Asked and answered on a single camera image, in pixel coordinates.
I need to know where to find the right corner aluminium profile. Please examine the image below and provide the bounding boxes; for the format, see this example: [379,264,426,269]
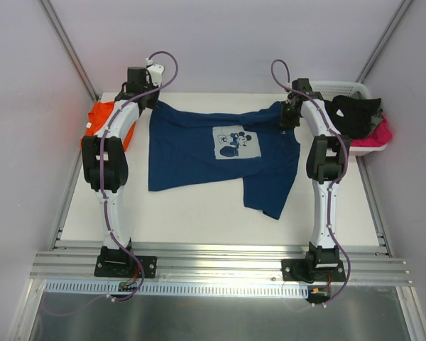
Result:
[356,0,415,83]

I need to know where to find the left corner aluminium profile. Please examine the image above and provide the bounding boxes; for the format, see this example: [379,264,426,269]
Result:
[37,0,99,101]

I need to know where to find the aluminium mounting rail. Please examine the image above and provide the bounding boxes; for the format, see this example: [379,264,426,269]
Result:
[30,241,415,286]

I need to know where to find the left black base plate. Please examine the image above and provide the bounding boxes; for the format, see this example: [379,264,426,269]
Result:
[94,253,158,278]

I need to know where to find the corner aluminium profile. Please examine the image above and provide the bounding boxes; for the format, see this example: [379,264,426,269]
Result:
[356,0,415,83]
[37,0,99,101]

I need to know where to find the pink t-shirt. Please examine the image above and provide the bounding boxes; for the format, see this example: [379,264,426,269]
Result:
[351,116,393,148]

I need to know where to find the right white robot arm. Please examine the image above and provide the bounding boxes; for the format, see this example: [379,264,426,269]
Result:
[280,78,350,283]

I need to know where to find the white slotted cable duct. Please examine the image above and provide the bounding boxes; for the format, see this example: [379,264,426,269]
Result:
[44,280,308,299]

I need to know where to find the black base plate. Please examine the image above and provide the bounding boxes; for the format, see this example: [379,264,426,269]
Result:
[94,253,158,278]
[281,259,346,284]

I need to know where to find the navy blue t-shirt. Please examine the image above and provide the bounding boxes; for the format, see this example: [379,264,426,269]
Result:
[148,102,300,220]

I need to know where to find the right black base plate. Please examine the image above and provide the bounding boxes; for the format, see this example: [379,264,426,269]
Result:
[281,259,346,284]

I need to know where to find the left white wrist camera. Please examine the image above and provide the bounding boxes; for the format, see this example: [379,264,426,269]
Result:
[146,58,165,87]

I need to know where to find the black t-shirt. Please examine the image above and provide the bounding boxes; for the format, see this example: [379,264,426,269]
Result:
[324,95,381,140]

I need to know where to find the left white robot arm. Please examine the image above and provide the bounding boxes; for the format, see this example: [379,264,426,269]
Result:
[80,63,164,278]

